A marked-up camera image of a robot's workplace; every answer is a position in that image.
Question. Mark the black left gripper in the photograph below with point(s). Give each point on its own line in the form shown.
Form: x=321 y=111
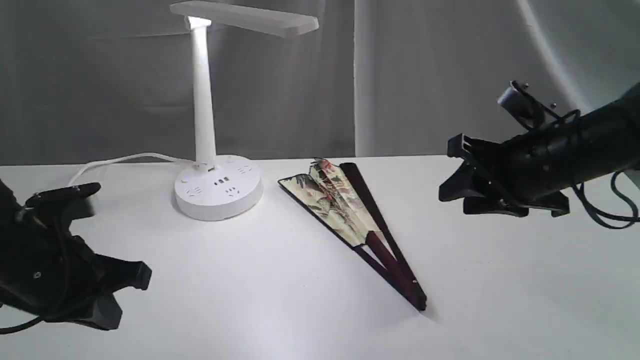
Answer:
x=53 y=275

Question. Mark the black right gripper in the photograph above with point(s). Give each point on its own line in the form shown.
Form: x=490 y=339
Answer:
x=506 y=178

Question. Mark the painted paper folding fan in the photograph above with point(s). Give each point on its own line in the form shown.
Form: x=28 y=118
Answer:
x=338 y=197

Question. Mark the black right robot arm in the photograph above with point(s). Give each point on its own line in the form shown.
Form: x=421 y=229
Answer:
x=556 y=152

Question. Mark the white desk lamp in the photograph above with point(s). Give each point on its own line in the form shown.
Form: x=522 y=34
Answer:
x=219 y=187

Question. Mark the grey backdrop curtain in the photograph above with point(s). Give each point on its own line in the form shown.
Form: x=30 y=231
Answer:
x=85 y=80

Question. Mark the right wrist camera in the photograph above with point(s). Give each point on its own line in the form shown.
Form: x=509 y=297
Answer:
x=524 y=108

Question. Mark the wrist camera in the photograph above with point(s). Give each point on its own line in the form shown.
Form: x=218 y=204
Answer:
x=65 y=203
x=524 y=108

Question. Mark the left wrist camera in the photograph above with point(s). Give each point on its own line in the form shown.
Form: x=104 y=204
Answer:
x=65 y=203

